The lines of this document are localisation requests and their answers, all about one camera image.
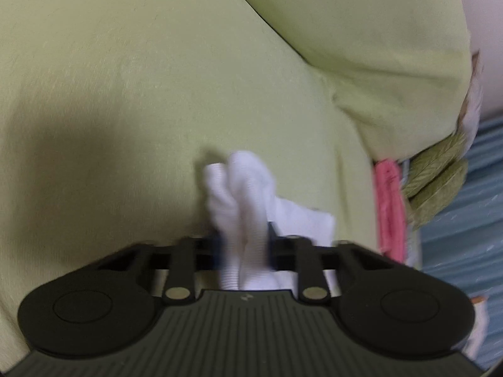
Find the white t-shirt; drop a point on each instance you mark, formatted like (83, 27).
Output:
(243, 188)

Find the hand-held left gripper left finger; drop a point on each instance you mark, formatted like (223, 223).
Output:
(215, 253)

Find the green covered sofa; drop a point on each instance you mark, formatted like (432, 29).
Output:
(157, 86)

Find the green leaf pattern cushion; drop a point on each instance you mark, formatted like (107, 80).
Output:
(432, 172)

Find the blue striped mat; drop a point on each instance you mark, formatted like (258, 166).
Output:
(463, 251)

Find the pink cloth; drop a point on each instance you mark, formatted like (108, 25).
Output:
(389, 208)

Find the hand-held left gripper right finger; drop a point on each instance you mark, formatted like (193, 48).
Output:
(272, 249)

